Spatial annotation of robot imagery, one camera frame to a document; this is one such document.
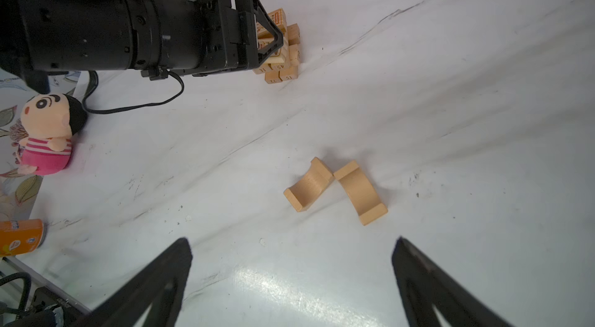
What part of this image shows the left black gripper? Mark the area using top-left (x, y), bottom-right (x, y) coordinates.
top-left (197, 0), bottom-right (284, 76)

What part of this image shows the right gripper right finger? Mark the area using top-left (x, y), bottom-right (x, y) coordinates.
top-left (391, 237), bottom-right (510, 326)

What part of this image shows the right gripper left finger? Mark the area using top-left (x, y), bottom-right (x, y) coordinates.
top-left (75, 237), bottom-right (192, 326)

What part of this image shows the plain wood block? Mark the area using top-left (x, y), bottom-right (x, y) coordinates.
top-left (289, 44), bottom-right (302, 67)
top-left (279, 66), bottom-right (299, 82)
top-left (253, 64), bottom-right (282, 84)

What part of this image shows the wood arch block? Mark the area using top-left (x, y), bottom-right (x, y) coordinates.
top-left (333, 161), bottom-right (388, 226)
top-left (284, 158), bottom-right (335, 212)

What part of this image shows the long wood block diagonal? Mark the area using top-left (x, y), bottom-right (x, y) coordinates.
top-left (287, 24), bottom-right (301, 45)

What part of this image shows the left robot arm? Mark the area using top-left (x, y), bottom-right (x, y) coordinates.
top-left (1, 0), bottom-right (284, 93)

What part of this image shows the orange drink can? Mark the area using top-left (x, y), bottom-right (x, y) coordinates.
top-left (0, 220), bottom-right (46, 257)

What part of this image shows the pink plush doll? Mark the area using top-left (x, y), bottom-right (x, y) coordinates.
top-left (18, 93), bottom-right (88, 176)

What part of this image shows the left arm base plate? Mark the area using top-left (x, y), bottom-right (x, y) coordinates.
top-left (1, 287), bottom-right (90, 327)

